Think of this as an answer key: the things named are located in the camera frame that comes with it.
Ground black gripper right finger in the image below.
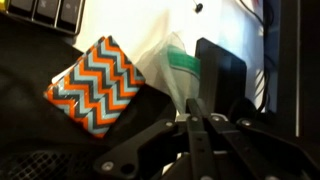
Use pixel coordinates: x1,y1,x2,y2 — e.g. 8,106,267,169
198,98,320,180

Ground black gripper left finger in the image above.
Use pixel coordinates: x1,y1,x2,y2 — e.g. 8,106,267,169
93,98,215,180

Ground clear plastic bag green strip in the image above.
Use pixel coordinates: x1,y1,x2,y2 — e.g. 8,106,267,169
134,31,203,116

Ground black round device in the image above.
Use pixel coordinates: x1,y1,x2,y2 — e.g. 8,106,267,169
194,0,320,144

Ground black perforated mouse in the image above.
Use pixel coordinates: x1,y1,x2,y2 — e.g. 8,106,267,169
0,149,103,180

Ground black keyboard with coloured keys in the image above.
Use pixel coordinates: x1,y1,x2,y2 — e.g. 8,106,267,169
0,0,87,36

